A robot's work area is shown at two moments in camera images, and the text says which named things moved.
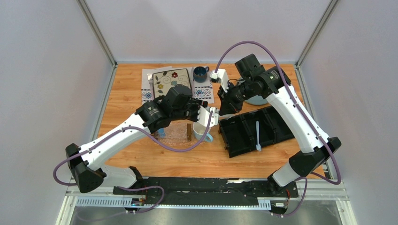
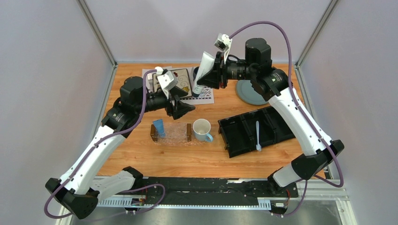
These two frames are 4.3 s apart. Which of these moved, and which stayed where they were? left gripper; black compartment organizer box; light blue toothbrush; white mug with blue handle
Moved: left gripper
Stayed: white mug with blue handle; light blue toothbrush; black compartment organizer box
